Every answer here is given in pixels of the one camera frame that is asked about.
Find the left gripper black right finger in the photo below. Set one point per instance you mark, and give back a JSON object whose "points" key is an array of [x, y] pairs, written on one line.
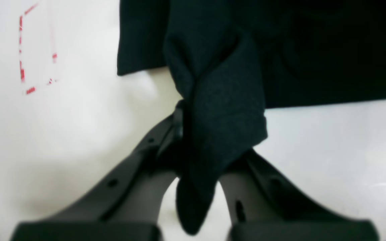
{"points": [[265, 206]]}

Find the red tape rectangle marking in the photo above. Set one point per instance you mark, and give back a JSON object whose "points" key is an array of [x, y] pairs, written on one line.
{"points": [[37, 52]]}

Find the black T-shirt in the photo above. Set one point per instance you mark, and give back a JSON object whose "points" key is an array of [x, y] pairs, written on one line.
{"points": [[231, 60]]}

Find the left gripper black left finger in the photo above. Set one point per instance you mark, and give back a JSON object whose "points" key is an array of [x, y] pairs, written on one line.
{"points": [[125, 204]]}

